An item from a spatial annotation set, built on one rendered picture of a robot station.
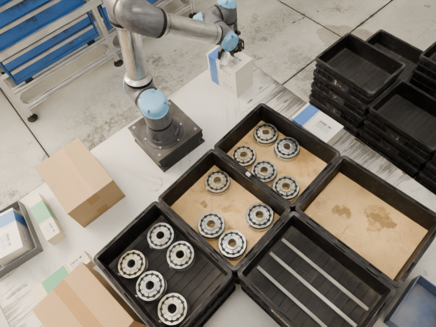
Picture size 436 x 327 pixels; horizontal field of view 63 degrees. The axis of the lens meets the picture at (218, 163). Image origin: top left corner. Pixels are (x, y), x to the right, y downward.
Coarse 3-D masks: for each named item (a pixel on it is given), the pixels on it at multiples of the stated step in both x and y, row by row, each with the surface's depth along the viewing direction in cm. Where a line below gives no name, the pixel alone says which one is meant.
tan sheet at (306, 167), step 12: (252, 132) 155; (240, 144) 152; (252, 144) 152; (264, 156) 148; (300, 156) 146; (312, 156) 146; (276, 168) 145; (288, 168) 144; (300, 168) 144; (312, 168) 143; (300, 180) 141; (312, 180) 140; (300, 192) 138
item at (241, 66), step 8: (216, 48) 177; (208, 56) 176; (216, 56) 174; (240, 56) 172; (248, 56) 171; (208, 64) 181; (216, 64) 175; (232, 64) 170; (240, 64) 169; (248, 64) 171; (216, 72) 181; (224, 72) 174; (232, 72) 168; (240, 72) 170; (248, 72) 175; (232, 80) 174; (240, 80) 174
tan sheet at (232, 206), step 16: (192, 192) 143; (240, 192) 141; (176, 208) 140; (192, 208) 140; (208, 208) 139; (224, 208) 138; (240, 208) 138; (192, 224) 136; (240, 224) 134; (208, 240) 132; (256, 240) 130
